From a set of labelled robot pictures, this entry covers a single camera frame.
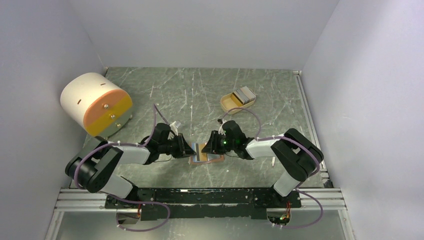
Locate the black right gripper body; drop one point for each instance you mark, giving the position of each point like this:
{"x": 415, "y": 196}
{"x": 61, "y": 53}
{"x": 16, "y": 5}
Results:
{"x": 224, "y": 144}

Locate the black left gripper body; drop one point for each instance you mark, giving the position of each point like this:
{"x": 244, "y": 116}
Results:
{"x": 173, "y": 145}

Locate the tan leather card holder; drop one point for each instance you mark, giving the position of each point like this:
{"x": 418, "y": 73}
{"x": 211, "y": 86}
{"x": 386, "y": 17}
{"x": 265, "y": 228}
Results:
{"x": 214, "y": 158}

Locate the yellow black striped card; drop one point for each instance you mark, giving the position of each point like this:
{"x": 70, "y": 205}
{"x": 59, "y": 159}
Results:
{"x": 201, "y": 156}

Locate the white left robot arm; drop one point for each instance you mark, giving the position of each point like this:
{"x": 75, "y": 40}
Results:
{"x": 93, "y": 167}

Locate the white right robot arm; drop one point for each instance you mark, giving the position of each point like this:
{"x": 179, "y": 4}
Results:
{"x": 299, "y": 156}

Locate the stack of credit cards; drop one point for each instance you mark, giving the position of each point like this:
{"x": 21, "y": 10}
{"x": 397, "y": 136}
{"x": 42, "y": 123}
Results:
{"x": 243, "y": 96}

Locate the beige oval tray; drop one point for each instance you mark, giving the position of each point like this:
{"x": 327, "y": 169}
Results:
{"x": 231, "y": 104}

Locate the white cylindrical drawer unit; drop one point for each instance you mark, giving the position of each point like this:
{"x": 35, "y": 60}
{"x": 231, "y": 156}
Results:
{"x": 99, "y": 106}

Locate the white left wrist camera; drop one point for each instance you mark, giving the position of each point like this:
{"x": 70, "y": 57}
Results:
{"x": 175, "y": 126}

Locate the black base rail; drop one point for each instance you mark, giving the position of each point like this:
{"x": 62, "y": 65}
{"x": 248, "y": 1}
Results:
{"x": 190, "y": 203}

